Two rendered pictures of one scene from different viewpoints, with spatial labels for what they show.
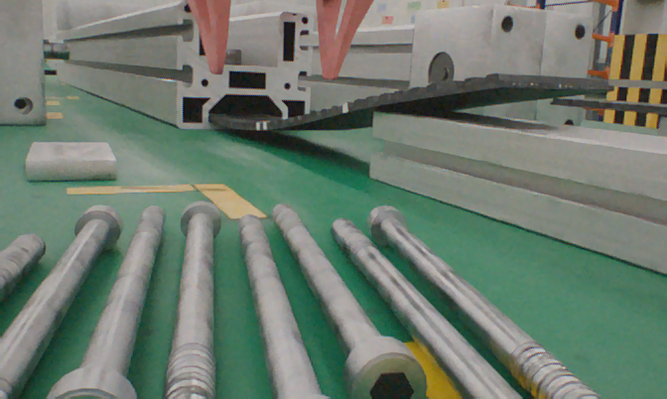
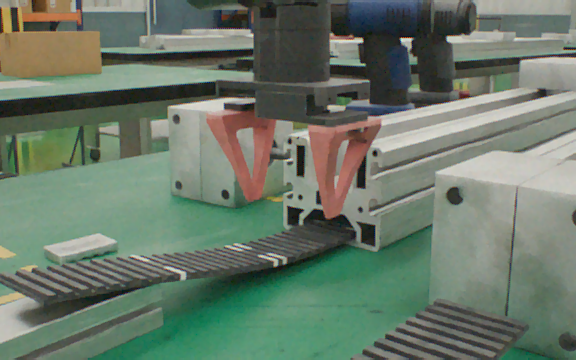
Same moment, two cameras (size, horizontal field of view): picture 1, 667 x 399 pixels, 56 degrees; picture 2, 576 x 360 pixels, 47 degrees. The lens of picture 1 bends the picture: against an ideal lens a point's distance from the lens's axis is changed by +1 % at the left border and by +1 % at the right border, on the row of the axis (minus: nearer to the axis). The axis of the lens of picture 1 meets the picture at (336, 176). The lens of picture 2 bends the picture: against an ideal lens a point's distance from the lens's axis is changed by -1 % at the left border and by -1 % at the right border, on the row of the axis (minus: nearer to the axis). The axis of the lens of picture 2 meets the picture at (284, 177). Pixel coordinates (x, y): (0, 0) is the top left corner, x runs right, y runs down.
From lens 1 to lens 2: 50 cm
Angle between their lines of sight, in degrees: 67
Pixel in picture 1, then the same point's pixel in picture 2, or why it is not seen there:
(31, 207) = not seen: outside the picture
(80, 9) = (530, 70)
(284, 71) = (357, 197)
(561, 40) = (545, 225)
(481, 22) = (441, 187)
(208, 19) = (258, 158)
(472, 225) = not seen: outside the picture
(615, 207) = not seen: outside the picture
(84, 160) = (54, 253)
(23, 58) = (225, 165)
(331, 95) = not seen: hidden behind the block
